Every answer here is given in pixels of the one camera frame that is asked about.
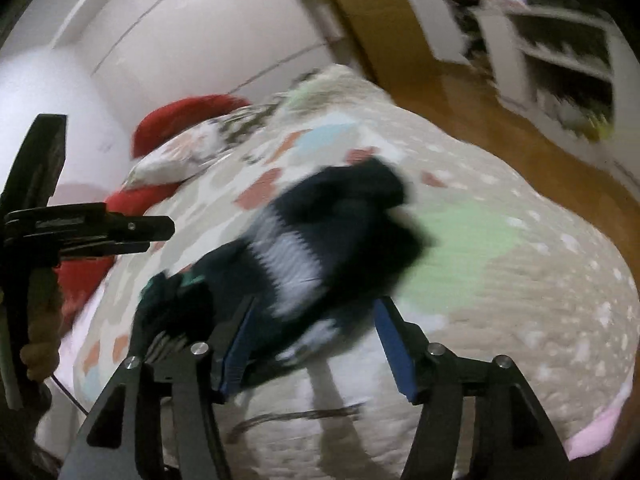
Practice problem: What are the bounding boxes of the white wardrobe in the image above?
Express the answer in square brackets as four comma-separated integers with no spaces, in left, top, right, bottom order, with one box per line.
[0,0,351,131]

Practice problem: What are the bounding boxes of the thin black cable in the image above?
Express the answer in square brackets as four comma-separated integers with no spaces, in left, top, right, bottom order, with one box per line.
[49,374,92,417]

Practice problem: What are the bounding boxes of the pink bed sheet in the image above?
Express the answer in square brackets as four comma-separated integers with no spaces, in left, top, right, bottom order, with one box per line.
[562,395,637,462]

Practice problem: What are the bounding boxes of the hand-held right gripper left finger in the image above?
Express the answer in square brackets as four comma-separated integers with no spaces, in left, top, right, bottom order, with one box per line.
[59,294,262,480]

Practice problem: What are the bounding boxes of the dark patterned cloth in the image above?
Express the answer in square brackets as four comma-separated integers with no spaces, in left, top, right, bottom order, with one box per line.
[434,0,503,61]

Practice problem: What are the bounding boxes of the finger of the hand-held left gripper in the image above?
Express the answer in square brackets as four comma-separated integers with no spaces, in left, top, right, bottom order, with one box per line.
[5,203,177,244]
[50,241,152,263]

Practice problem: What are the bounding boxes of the person's left hand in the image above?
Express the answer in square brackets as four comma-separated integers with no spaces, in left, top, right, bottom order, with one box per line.
[20,264,65,382]

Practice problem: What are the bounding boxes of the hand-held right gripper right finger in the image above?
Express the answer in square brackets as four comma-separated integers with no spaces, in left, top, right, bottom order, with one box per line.
[372,296,572,480]

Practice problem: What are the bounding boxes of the dark navy white-striped pants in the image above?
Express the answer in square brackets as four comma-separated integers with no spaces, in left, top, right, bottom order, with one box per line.
[131,156,436,396]

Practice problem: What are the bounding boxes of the white shelf unit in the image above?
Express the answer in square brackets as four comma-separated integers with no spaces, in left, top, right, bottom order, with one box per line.
[435,0,640,188]

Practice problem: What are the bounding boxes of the red pillow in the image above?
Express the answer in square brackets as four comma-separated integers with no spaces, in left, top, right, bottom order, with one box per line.
[52,92,253,321]

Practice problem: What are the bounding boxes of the heart-print quilted blanket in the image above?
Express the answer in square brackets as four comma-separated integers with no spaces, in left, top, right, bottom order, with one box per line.
[70,64,640,480]

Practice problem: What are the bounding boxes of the floral white pillow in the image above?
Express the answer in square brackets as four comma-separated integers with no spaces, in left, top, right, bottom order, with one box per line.
[122,110,281,192]

